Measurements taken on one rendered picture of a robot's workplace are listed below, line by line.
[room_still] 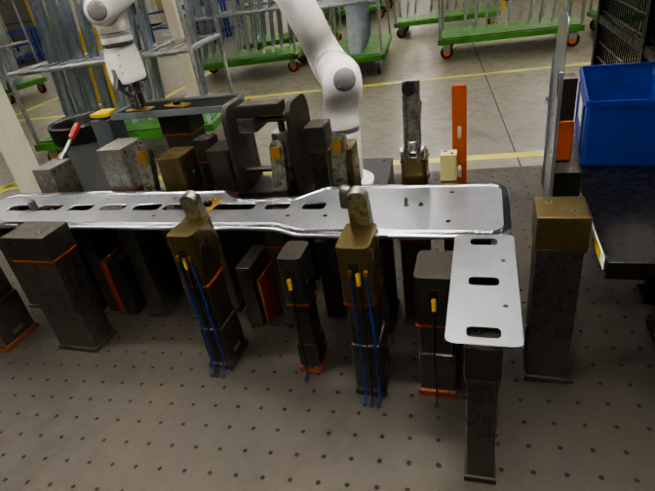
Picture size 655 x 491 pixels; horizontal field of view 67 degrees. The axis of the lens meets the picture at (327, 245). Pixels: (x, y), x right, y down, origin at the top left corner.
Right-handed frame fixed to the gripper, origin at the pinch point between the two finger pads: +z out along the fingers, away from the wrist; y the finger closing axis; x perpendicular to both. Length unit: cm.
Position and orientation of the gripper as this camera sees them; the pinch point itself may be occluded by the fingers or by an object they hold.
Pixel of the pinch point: (136, 99)
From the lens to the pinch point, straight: 159.1
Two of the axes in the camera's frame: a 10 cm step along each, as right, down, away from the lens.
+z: 1.4, 8.6, 5.0
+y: -3.9, 5.1, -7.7
